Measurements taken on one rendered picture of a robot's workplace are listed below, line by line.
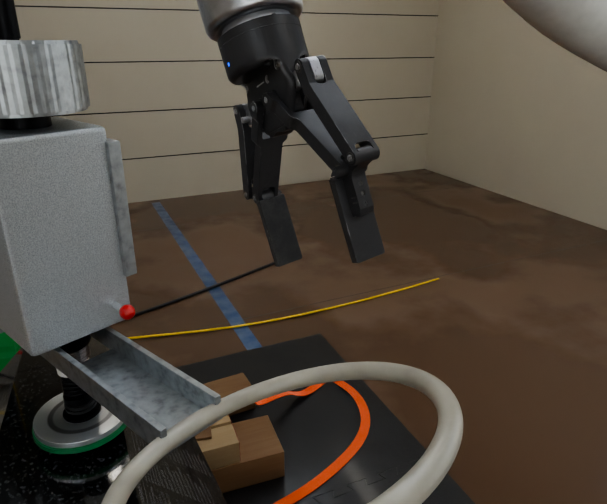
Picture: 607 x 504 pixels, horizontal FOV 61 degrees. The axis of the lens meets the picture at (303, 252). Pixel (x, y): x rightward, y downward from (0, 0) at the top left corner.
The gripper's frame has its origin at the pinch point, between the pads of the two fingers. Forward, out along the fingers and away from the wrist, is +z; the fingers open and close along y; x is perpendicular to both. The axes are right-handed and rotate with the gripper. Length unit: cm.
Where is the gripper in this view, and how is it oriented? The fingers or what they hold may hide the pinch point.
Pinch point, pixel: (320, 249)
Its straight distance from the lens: 48.0
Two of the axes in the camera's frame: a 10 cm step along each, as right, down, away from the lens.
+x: -8.2, 3.0, -4.9
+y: -5.0, 0.5, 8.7
